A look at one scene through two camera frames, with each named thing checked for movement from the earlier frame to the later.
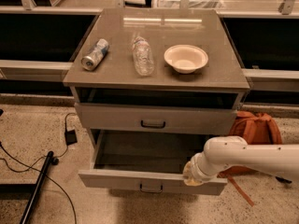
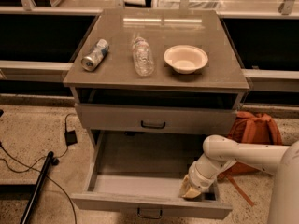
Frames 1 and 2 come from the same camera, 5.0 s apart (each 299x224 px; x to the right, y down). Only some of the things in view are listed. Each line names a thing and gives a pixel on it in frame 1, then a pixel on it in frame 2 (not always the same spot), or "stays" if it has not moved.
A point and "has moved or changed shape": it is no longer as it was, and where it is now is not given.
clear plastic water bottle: (143, 60) stays
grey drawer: (146, 161) has moved or changed shape
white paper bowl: (185, 58) stays
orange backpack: (256, 129) stays
